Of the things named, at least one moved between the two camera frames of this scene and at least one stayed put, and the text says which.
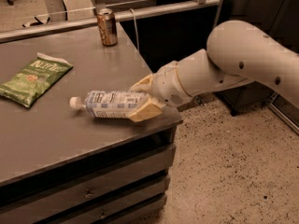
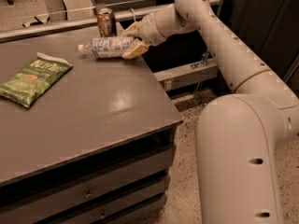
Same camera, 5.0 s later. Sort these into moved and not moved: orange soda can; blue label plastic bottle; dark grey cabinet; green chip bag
Moved: blue label plastic bottle
Not moved: green chip bag; dark grey cabinet; orange soda can
